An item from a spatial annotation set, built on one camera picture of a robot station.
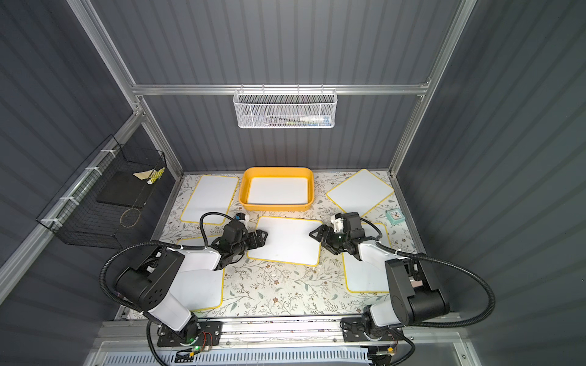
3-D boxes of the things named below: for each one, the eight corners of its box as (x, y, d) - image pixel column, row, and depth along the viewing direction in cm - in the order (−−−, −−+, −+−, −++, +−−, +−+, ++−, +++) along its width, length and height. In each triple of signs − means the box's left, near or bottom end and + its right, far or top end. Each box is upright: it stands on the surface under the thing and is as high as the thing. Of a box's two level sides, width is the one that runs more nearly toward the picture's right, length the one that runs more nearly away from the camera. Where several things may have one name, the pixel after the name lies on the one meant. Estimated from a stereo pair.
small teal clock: (392, 225, 102) (395, 221, 100) (385, 214, 106) (387, 210, 104) (403, 221, 103) (406, 218, 101) (395, 210, 107) (397, 207, 105)
